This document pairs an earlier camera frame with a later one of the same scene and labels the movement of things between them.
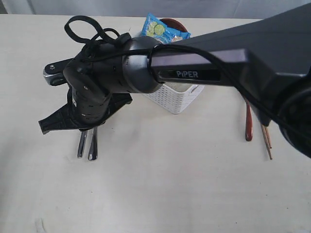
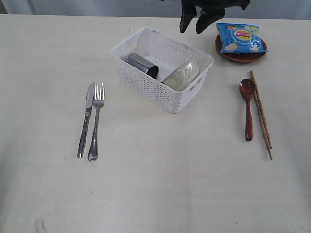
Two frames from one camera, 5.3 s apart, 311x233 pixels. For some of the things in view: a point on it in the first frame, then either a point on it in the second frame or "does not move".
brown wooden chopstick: [267, 141] does not move
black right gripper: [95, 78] → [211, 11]
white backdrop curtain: [224, 9] does not move
